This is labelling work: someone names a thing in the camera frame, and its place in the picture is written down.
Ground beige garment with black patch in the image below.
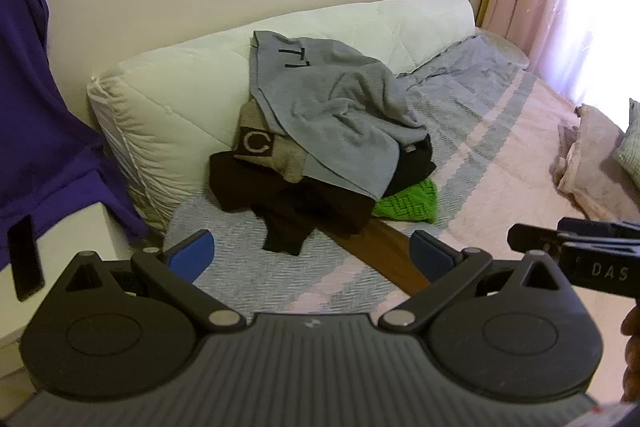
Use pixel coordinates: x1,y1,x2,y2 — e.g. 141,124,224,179
232,99,308,184

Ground bright green knit garment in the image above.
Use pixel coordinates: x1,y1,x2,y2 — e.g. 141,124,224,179
372,177,438,225

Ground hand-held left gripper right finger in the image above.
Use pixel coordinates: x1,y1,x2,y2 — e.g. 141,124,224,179
377,229,563,335

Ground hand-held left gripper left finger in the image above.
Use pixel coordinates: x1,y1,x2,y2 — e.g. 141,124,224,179
62,229,246,334

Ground black phone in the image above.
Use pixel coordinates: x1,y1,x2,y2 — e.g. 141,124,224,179
7,216,46,303

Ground purple hanging garment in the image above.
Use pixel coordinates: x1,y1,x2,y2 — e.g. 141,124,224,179
0,0,151,269

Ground brown wooden board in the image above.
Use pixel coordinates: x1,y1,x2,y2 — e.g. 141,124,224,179
367,214,432,298

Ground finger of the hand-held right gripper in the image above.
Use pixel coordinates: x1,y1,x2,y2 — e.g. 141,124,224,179
507,223,566,254

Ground white quilted duvet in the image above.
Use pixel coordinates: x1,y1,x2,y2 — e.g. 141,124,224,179
87,0,476,235

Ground white bedside cabinet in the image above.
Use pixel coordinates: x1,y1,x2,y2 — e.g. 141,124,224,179
0,202,147,410

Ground pink grey striped blanket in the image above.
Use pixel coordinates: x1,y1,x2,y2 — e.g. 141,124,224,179
167,36,640,323

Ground pink textured blanket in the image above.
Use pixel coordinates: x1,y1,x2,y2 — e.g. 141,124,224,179
551,103,640,223

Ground grey sweatshirt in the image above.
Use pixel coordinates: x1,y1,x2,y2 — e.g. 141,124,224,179
249,29,428,202

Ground person's right hand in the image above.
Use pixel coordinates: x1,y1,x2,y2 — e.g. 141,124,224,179
621,302,640,403

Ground sage green knit garment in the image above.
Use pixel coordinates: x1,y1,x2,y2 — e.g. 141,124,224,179
614,98,640,180

